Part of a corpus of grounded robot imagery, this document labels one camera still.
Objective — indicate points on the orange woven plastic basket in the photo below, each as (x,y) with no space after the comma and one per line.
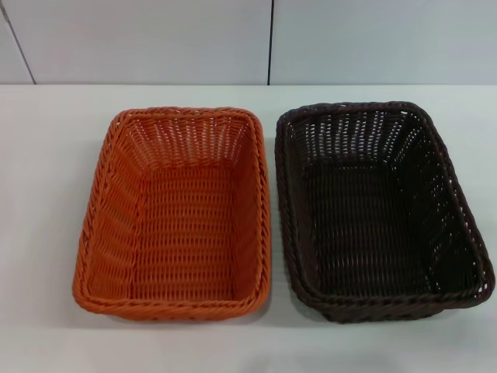
(186,233)

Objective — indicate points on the dark brown woven plastic basket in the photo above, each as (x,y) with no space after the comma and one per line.
(365,233)

